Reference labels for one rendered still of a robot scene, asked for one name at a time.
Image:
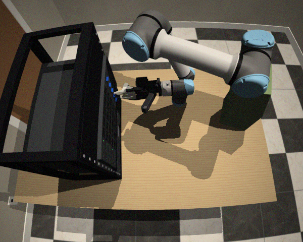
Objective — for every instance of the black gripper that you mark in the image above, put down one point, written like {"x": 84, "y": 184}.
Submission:
{"x": 141, "y": 91}

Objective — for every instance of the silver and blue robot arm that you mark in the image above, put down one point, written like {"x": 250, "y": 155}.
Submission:
{"x": 150, "y": 36}

